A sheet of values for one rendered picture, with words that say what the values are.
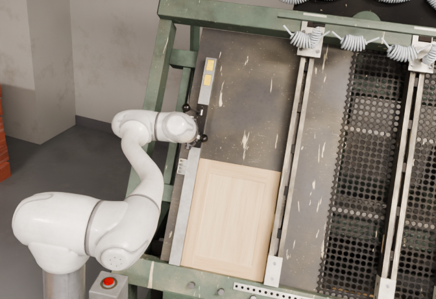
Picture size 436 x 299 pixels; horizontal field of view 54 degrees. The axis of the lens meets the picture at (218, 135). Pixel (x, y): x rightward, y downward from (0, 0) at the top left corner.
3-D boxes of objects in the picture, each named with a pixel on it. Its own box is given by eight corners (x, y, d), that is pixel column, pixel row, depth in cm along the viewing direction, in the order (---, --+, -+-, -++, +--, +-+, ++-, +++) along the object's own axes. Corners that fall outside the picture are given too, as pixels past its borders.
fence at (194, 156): (170, 262, 193) (168, 263, 189) (207, 59, 200) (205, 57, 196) (181, 264, 192) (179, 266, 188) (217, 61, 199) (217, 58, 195)
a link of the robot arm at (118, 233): (162, 194, 104) (108, 185, 105) (139, 244, 88) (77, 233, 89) (159, 235, 110) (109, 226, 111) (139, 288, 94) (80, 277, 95)
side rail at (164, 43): (122, 249, 202) (114, 253, 191) (165, 26, 210) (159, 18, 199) (134, 251, 201) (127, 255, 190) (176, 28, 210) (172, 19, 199)
